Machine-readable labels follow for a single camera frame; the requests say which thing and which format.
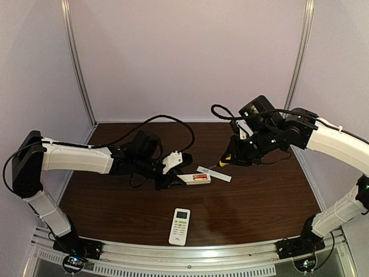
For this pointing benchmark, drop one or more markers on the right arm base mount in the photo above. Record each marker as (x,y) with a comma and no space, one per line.
(303,253)

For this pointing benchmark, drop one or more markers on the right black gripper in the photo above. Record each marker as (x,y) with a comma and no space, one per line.
(236,153)

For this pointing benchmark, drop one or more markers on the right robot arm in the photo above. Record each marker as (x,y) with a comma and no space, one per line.
(261,129)

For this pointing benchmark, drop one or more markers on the slim white remote control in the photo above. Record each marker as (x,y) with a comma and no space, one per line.
(188,179)

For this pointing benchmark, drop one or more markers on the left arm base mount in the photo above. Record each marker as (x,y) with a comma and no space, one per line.
(78,258)

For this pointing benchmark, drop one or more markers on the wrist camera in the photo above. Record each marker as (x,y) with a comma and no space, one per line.
(176,160)
(240,128)

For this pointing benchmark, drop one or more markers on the aluminium frame post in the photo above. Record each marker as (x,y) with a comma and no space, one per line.
(71,40)
(308,17)

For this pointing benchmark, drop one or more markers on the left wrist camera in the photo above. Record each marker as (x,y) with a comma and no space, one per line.
(176,160)

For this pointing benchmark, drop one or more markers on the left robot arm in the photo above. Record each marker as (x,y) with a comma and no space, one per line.
(38,154)

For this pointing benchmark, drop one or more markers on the curved aluminium front rail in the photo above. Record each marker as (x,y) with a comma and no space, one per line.
(259,259)

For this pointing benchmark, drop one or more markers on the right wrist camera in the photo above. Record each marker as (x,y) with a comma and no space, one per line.
(240,128)

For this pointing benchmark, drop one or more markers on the left aluminium frame post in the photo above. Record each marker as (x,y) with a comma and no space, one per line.
(71,40)

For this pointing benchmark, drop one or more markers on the white battery cover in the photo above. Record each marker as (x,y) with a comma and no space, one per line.
(214,174)

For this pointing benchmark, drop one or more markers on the right aluminium frame post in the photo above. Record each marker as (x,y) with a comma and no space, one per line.
(308,17)

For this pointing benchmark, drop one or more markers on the red yellow battery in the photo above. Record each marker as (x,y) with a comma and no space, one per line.
(200,175)

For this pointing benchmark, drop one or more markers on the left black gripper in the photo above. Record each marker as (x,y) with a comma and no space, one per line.
(162,179)

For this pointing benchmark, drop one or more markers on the white air conditioner remote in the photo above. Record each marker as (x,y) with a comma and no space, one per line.
(179,227)

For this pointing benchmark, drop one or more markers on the yellow handled screwdriver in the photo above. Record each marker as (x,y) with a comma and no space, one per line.
(222,163)

